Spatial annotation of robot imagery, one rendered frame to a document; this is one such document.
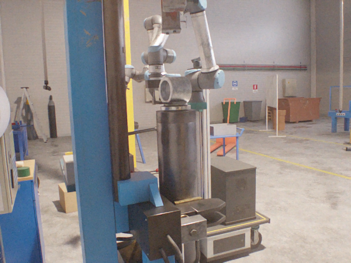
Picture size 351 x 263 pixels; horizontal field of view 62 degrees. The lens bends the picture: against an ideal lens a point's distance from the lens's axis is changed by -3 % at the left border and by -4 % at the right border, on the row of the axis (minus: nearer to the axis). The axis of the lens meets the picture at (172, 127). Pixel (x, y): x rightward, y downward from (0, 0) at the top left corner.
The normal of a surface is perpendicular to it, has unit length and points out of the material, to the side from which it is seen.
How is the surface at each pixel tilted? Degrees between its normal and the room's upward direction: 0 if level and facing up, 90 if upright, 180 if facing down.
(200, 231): 90
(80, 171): 90
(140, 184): 90
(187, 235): 90
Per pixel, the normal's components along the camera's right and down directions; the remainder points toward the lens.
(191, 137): 0.69, 0.06
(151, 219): 0.40, 0.10
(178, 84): 0.46, -0.25
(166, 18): 0.04, 0.12
